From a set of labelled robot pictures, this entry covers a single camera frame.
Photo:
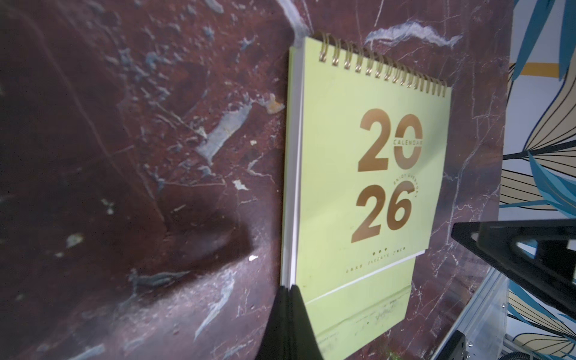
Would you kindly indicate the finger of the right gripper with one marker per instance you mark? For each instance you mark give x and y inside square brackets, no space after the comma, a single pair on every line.
[532,253]

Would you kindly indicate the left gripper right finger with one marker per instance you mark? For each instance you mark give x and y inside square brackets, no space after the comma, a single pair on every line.
[301,338]

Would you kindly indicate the green calendar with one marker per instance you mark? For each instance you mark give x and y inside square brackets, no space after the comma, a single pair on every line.
[366,141]

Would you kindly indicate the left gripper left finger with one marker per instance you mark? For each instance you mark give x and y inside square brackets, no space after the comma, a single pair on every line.
[275,343]

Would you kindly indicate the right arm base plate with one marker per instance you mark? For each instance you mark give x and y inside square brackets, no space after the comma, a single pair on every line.
[455,348]

